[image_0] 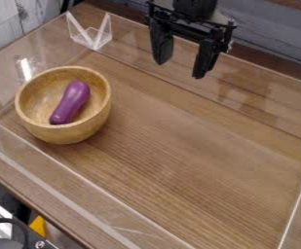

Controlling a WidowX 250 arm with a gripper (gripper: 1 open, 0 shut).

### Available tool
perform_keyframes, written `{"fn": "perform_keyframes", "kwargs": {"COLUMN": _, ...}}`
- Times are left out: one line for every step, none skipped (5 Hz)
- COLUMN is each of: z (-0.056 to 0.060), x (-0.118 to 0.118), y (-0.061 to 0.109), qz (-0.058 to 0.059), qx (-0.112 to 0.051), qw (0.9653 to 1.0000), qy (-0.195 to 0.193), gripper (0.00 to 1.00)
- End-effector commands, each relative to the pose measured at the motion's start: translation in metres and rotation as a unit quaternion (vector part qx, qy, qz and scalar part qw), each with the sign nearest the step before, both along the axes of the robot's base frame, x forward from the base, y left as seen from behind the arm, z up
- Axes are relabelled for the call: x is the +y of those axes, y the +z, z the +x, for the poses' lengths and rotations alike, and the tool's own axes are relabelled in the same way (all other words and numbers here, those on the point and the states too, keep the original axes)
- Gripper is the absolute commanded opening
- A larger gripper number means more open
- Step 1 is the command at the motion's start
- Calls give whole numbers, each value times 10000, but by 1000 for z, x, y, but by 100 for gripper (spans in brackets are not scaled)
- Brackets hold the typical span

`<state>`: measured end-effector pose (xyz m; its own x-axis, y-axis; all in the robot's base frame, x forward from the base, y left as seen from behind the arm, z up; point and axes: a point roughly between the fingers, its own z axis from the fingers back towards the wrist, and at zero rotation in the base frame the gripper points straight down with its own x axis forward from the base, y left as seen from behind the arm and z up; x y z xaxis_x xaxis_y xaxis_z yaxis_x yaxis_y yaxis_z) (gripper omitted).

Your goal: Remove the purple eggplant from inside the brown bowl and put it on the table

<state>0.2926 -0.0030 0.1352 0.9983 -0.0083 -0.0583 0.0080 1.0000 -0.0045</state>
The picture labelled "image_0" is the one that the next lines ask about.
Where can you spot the clear acrylic table barrier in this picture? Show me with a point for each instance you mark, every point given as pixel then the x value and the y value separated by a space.
pixel 194 167

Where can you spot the yellow label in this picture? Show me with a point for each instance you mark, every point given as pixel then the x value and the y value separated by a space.
pixel 37 225

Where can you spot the clear acrylic corner bracket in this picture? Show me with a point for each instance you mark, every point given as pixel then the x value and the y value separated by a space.
pixel 91 37

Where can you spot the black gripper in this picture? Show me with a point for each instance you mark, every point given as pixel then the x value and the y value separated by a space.
pixel 194 20

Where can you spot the brown wooden bowl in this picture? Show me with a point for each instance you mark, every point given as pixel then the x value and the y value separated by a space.
pixel 39 96

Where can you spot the purple toy eggplant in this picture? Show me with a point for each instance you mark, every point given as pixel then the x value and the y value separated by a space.
pixel 74 98

